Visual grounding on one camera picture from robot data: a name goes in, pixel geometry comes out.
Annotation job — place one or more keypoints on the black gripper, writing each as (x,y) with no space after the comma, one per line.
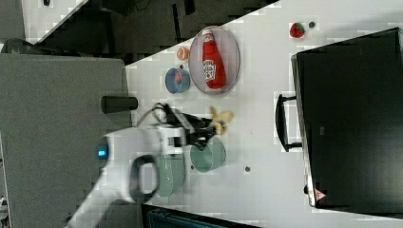
(197,131)

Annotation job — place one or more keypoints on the blue bowl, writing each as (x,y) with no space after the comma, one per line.
(171,84)

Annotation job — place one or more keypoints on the black cylinder post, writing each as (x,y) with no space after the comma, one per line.
(114,104)

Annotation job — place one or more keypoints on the red ketchup bottle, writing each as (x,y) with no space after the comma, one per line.
(212,65)

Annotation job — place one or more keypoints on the green colander basket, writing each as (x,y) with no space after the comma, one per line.
(171,174)

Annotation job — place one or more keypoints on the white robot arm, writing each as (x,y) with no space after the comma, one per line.
(131,148)

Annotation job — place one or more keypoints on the grey round plate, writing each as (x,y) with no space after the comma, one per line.
(229,51)

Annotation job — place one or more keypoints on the toaster oven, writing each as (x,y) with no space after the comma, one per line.
(349,101)

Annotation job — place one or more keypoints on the green mug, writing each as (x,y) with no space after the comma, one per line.
(210,158)

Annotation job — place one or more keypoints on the pink strawberry toy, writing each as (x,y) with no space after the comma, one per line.
(178,78)

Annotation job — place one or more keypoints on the peeled toy banana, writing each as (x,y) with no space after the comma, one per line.
(220,121)

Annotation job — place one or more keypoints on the red tomato toy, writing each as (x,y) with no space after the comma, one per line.
(297,30)

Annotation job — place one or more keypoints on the blue metal frame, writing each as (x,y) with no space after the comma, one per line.
(158,217)

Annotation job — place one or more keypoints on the grey partition panel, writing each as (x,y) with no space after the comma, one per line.
(51,124)

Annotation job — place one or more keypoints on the orange half toy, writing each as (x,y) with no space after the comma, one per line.
(183,53)

